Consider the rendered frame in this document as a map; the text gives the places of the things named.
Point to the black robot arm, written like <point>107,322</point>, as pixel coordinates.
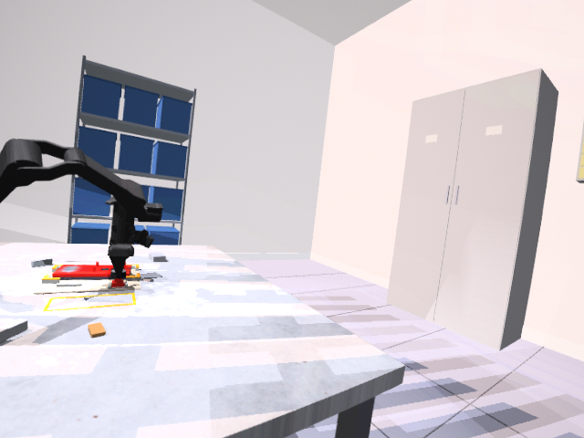
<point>21,164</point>

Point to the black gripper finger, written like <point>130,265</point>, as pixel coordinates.
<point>118,263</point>

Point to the small orange block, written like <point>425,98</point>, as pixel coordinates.
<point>96,330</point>

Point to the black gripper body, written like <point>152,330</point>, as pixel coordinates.
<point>120,237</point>

